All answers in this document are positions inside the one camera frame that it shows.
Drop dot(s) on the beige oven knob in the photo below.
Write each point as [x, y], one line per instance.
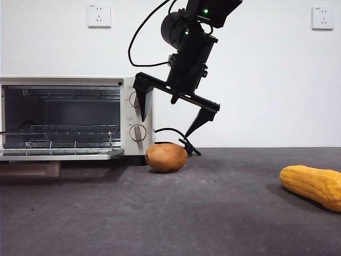
[137, 132]
[132, 100]

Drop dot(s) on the white wall socket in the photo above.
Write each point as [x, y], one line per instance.
[99, 16]
[322, 18]

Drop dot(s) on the yellow corn cob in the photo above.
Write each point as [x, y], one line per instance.
[311, 185]

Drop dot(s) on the white toaster oven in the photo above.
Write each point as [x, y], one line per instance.
[126, 117]

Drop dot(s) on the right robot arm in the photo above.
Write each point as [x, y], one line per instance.
[197, 45]

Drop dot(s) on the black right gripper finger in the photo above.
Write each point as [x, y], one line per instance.
[144, 101]
[201, 120]

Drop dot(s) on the brown potato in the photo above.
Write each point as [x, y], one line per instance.
[166, 158]

